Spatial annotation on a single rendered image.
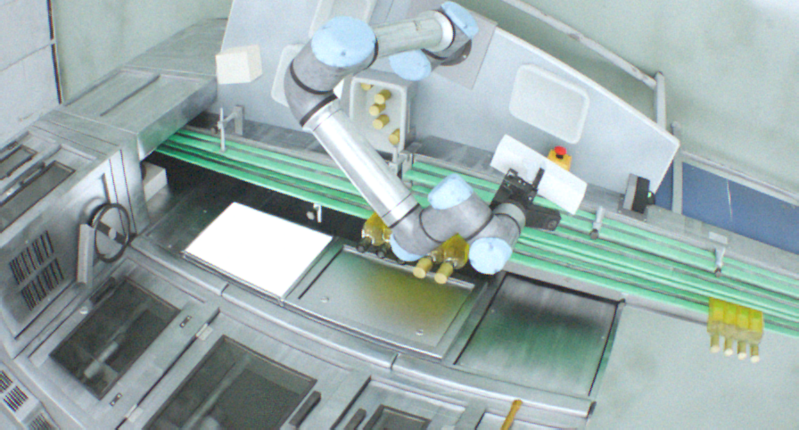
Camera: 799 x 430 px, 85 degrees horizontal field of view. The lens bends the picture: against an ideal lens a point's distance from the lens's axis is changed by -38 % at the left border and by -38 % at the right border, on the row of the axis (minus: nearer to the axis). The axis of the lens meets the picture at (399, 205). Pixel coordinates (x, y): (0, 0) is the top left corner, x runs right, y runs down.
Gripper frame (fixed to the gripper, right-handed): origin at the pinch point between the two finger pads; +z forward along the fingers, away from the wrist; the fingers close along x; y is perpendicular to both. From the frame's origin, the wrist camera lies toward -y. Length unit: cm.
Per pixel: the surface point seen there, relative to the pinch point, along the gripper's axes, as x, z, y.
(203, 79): 44, 30, 123
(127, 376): 70, -77, 70
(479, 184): 23.4, 18.4, 14.4
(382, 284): 54, -2, 25
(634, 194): 3.3, 26.1, -29.3
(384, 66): 12, 34, 55
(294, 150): 47, 22, 71
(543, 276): 43, 21, -16
